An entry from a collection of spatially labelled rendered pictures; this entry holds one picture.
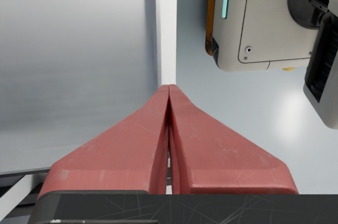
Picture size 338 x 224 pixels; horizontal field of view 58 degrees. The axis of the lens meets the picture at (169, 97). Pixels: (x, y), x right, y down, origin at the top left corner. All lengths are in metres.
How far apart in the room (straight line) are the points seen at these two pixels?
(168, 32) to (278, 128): 1.53
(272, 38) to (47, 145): 0.87
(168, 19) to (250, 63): 0.83
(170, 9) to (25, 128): 0.22
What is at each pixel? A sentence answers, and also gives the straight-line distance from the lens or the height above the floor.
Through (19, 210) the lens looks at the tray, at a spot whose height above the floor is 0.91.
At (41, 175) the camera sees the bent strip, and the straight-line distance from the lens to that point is 0.46.
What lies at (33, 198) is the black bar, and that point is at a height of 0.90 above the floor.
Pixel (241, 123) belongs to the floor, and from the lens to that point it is 1.69.
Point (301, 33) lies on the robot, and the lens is 1.16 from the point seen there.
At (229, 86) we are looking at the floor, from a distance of 1.51.
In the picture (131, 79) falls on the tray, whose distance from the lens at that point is 0.35.
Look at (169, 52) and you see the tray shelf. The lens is 0.34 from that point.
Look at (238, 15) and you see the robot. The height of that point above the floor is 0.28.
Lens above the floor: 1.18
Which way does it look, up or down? 54 degrees down
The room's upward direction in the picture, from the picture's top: 165 degrees clockwise
